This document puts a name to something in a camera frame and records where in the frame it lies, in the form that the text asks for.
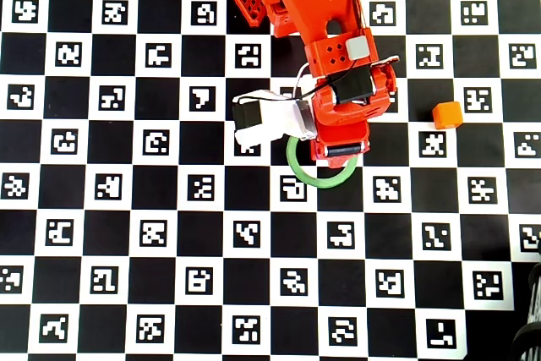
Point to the black white marker mat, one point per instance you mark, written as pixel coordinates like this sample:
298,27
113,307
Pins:
110,230

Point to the orange cube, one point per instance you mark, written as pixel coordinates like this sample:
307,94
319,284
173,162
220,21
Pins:
447,116

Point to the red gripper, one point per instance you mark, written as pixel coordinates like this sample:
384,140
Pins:
343,150

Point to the red robot arm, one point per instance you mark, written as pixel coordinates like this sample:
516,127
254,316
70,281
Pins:
304,1

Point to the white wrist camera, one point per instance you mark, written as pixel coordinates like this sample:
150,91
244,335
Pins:
247,116

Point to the black tripod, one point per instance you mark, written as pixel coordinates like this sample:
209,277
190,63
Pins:
533,293

